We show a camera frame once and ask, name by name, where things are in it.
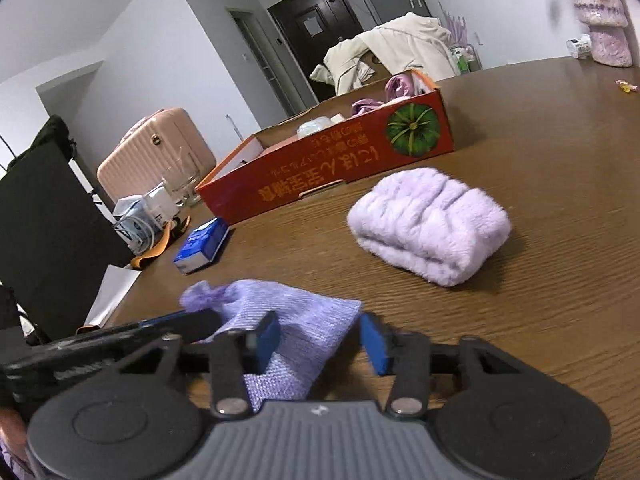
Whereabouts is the clear drinking glass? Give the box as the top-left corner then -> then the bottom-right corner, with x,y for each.
160,152 -> 204,207

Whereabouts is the white paper sheet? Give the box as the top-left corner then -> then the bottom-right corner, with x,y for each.
82,264 -> 144,329

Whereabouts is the pink satin ribbon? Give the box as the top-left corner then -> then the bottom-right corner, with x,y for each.
383,73 -> 424,104

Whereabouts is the purple fluffy garment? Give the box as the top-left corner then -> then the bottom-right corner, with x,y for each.
562,0 -> 635,69

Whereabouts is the white plastic packet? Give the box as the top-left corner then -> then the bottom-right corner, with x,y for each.
296,117 -> 334,139

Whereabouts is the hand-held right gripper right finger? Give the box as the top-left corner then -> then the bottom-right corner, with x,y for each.
359,312 -> 522,419

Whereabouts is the orange strap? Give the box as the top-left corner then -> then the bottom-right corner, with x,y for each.
130,214 -> 192,269

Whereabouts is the pink suitcase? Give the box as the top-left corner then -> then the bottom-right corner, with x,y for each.
96,107 -> 217,206

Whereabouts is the wooden chair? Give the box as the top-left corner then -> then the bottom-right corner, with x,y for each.
357,50 -> 387,82

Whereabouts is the white cables and charger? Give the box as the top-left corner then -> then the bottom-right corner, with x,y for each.
112,192 -> 176,252

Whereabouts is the dark door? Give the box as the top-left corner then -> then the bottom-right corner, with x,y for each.
266,0 -> 365,104

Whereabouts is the person's left forearm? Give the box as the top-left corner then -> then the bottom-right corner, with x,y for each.
0,405 -> 38,480

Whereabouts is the small white box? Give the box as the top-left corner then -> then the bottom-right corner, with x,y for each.
565,33 -> 594,60

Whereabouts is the pink wall sticker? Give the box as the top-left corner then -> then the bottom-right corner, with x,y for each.
438,2 -> 471,49

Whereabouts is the blue tissue pack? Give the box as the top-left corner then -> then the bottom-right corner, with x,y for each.
172,217 -> 231,276

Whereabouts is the beige jacket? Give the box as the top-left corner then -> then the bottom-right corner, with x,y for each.
308,36 -> 383,96

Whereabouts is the red cardboard box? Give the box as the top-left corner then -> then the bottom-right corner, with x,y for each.
194,69 -> 455,226

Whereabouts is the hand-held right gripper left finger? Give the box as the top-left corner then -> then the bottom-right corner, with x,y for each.
119,311 -> 282,419

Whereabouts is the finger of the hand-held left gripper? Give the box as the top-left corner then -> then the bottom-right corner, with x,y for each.
139,308 -> 225,343

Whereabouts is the white cable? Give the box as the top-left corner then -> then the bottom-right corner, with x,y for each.
130,212 -> 166,251

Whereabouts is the folded purple towel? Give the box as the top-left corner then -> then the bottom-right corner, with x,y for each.
346,167 -> 512,288

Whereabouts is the off-white jacket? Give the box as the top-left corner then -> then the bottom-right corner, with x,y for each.
372,11 -> 459,81

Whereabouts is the purple knit hat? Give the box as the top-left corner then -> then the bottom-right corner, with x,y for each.
178,279 -> 364,401

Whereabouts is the mauve cloth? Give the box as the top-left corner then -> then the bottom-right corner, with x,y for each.
351,98 -> 389,117

